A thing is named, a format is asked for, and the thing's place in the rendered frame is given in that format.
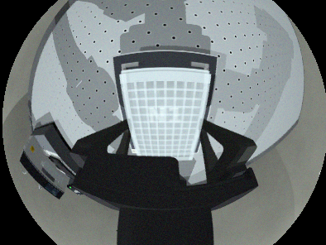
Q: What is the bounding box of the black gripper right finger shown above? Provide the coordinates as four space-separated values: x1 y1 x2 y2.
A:
199 119 257 183

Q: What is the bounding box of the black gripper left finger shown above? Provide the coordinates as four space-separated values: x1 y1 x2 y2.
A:
74 119 131 155

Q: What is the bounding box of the white well plate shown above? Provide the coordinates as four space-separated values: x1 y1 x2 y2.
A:
119 67 211 161

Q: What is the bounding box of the grey plate washer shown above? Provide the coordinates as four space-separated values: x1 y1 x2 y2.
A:
19 122 82 199

